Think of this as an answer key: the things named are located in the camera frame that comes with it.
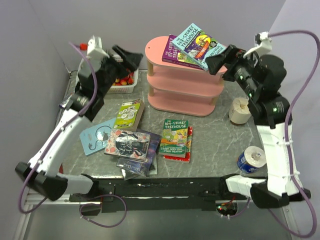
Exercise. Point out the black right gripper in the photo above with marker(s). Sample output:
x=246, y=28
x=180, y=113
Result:
x=233, y=55

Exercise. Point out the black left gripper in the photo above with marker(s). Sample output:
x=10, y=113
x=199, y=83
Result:
x=131, y=60

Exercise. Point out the light blue 143-storey treehouse book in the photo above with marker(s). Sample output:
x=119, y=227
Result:
x=183, y=42

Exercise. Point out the purple 117-storey treehouse book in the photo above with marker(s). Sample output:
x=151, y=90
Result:
x=172, y=55

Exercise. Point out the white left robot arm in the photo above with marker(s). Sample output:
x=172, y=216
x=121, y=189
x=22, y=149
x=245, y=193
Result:
x=96, y=74

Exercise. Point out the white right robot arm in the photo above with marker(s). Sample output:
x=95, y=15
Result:
x=260, y=77

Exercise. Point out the white plastic fruit basket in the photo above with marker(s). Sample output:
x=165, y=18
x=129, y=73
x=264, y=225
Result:
x=125, y=89

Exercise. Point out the pink three-tier shelf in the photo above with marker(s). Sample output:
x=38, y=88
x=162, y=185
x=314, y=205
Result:
x=177, y=88

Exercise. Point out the lime green comic book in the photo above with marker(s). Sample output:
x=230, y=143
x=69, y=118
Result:
x=129, y=115

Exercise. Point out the beige paper roll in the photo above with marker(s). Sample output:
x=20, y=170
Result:
x=239, y=112

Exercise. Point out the purple white toothpaste box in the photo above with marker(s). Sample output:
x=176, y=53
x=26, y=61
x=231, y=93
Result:
x=64, y=103

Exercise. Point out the floral Little Women book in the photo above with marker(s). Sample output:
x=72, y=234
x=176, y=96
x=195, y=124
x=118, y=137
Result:
x=128, y=144

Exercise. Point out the light blue cat book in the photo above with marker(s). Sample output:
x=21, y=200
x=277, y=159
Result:
x=94, y=138

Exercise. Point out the green 104-storey treehouse book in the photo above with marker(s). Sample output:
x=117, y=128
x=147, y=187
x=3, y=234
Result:
x=174, y=138

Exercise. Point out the red book under green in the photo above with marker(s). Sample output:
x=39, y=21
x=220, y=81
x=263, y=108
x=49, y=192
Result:
x=187, y=156

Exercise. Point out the blue wrapped tissue roll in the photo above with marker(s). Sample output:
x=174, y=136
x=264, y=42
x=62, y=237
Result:
x=251, y=159

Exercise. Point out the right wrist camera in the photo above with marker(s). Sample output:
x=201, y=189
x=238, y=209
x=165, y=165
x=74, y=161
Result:
x=263, y=45

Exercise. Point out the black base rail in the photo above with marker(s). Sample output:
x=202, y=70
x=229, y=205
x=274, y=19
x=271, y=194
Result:
x=158, y=194

